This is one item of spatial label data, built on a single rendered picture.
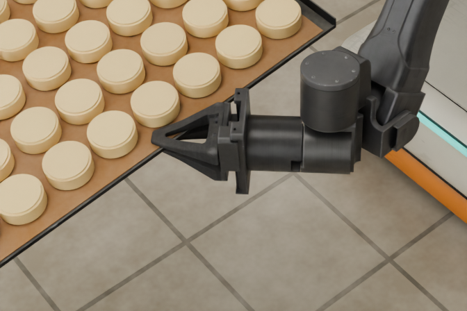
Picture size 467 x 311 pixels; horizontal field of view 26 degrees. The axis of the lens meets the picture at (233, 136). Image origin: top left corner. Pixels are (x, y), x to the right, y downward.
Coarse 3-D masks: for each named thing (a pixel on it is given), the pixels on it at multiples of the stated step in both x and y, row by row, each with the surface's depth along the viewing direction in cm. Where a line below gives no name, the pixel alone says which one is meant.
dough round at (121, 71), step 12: (108, 60) 108; (120, 60) 108; (132, 60) 108; (108, 72) 107; (120, 72) 107; (132, 72) 107; (144, 72) 108; (108, 84) 107; (120, 84) 106; (132, 84) 107
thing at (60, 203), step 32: (64, 32) 114; (320, 32) 111; (0, 64) 112; (96, 64) 111; (256, 64) 109; (32, 96) 109; (128, 96) 108; (224, 96) 106; (0, 128) 107; (64, 128) 106; (32, 160) 104; (96, 160) 103; (128, 160) 103; (64, 192) 101; (96, 192) 101; (0, 224) 99; (32, 224) 99; (0, 256) 97
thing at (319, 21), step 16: (304, 0) 113; (304, 16) 112; (320, 16) 112; (304, 48) 110; (256, 80) 107; (192, 128) 104; (144, 160) 102; (80, 208) 100; (32, 240) 98; (16, 256) 97
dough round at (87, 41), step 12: (84, 24) 112; (96, 24) 112; (72, 36) 111; (84, 36) 111; (96, 36) 111; (108, 36) 111; (72, 48) 110; (84, 48) 110; (96, 48) 110; (108, 48) 111; (84, 60) 110; (96, 60) 111
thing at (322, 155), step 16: (304, 128) 100; (352, 128) 98; (304, 144) 100; (320, 144) 99; (336, 144) 99; (352, 144) 99; (304, 160) 100; (320, 160) 100; (336, 160) 100; (352, 160) 101
